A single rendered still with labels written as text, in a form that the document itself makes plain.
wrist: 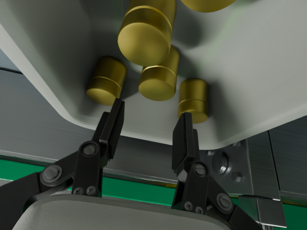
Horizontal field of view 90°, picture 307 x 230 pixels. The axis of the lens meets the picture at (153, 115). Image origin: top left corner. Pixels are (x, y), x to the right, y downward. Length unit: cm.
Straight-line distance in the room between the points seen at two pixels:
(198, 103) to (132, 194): 16
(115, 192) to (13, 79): 24
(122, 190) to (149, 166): 5
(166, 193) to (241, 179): 11
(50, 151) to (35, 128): 4
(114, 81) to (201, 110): 10
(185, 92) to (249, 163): 10
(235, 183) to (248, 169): 2
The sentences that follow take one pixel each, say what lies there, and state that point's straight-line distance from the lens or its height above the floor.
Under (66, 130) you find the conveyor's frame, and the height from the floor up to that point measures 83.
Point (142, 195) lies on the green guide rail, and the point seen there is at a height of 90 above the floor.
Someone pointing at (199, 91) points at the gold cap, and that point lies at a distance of 18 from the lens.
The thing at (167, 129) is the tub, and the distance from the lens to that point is 18.
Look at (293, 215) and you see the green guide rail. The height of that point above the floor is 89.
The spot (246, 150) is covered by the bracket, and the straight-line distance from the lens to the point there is 19.
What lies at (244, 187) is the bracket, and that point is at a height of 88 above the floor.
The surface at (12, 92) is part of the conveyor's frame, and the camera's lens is 32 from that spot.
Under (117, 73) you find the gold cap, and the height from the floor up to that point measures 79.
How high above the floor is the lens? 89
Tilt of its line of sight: 26 degrees down
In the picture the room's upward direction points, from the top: 171 degrees counter-clockwise
